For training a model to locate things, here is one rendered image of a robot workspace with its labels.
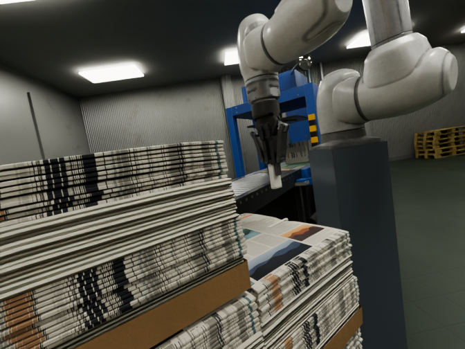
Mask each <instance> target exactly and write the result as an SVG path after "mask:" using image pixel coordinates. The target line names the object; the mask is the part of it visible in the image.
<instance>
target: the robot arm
mask: <svg viewBox="0 0 465 349"><path fill-rule="evenodd" d="M352 1H353V0H281V2H280V3H279V5H278V6H277V8H276V9H275V14H274V15H273V16H272V17H271V18H270V19H268V18H267V17H266V16H264V15H263V14H252V15H249V16H247V17H246V18H245V19H244V20H243V21H242V22H241V23H240V25H239V29H238V33H237V54H238V60H239V67H240V71H241V74H242V76H243V78H244V82H245V88H246V95H247V100H248V104H250V105H252V106H251V110H252V115H253V118H254V119H255V130H254V131H253V132H251V133H250V135H251V136H252V138H253V140H254V143H255V147H256V149H257V153H258V155H259V159H260V162H261V163H265V164H266V165H267V170H268V175H269V176H270V181H271V189H277V188H281V187H282V181H281V176H280V175H281V174H282V171H281V165H280V164H281V162H282V161H284V160H286V142H287V132H288V130H289V124H288V123H283V122H282V121H281V118H280V117H279V114H280V106H279V101H277V99H279V98H280V86H279V78H278V73H277V72H278V71H280V69H281V68H282V67H283V66H284V65H285V64H287V63H289V62H291V61H293V60H296V59H298V58H300V57H302V56H304V55H306V54H308V53H310V52H312V51H313V50H315V49H316V48H318V47H319V46H321V45H322V44H324V43H325V42H326V41H328V40H329V39H330V38H331V37H333V36H334V35H335V34H336V33H337V32H338V31H339V30H340V28H341V27H342V26H343V24H344V23H345V22H346V21H347V19H348V17H349V14H350V11H351V8H352ZM362 1H363V8H364V12H365V18H366V23H367V29H368V34H369V38H370V44H371V49H372V50H371V51H370V52H369V54H368V56H367V57H366V59H365V66H364V72H363V75H361V76H360V75H359V73H358V72H357V71H355V70H353V69H339V70H336V71H333V72H331V73H329V74H327V75H326V76H325V77H324V78H323V79H322V81H321V82H320V85H319V87H318V92H317V98H316V108H317V117H318V125H319V128H320V135H321V136H320V138H321V144H319V145H316V146H314V147H312V151H313V150H332V149H338V148H342V147H349V146H354V145H362V144H366V143H375V142H380V141H381V137H369V136H367V135H366V131H365V123H367V122H369V121H371V120H380V119H385V118H393V117H397V116H402V115H406V114H410V113H413V112H415V111H418V110H420V109H423V108H424V107H427V106H429V105H431V104H433V103H435V102H437V101H438V100H441V99H442V98H443V97H445V96H447V95H448V94H449V93H450V92H452V91H453V90H454V88H455V86H456V83H457V75H458V66H457V60H456V58H455V56H454V55H453V54H451V52H450V51H448V50H446V49H444V48H441V47H437V48H432V47H431V45H430V44H429V42H428V40H427V37H425V36H423V35H421V34H419V33H413V31H412V22H411V18H410V9H409V5H408V0H362Z"/></svg>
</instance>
